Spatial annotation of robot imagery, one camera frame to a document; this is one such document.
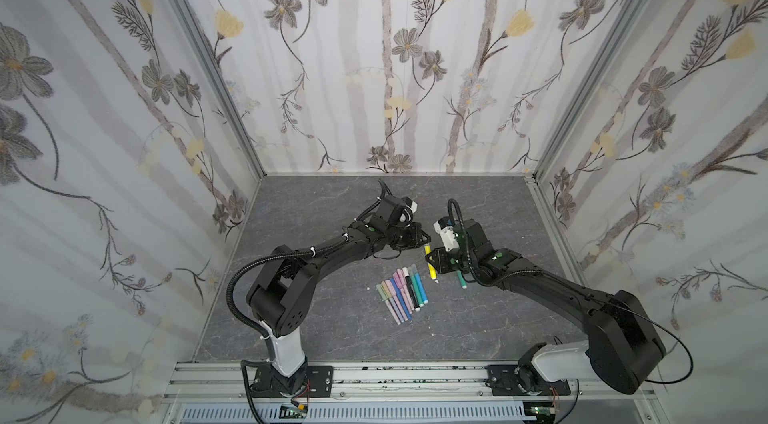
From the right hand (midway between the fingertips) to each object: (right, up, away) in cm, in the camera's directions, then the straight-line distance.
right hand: (423, 250), depth 83 cm
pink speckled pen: (-5, -12, +7) cm, 15 cm away
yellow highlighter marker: (+2, -5, -2) cm, 6 cm away
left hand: (+1, +5, +2) cm, 5 cm away
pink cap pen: (-8, -15, +5) cm, 18 cm away
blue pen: (-8, -13, +7) cm, 17 cm away
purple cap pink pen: (-8, -10, +9) cm, 15 cm away
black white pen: (-3, -13, +6) cm, 15 cm away
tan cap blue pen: (-12, -11, +7) cm, 18 cm away
